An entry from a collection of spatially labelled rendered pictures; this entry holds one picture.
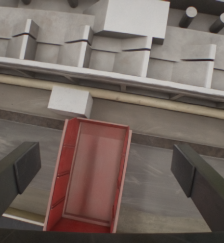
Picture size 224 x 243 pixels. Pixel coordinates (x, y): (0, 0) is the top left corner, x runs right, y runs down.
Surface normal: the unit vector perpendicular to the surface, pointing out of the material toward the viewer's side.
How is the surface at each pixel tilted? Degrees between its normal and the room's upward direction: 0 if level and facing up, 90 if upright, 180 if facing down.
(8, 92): 0
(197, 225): 1
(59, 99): 0
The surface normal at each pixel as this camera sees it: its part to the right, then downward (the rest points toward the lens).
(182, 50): -0.54, -0.08
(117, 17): -0.06, 0.00
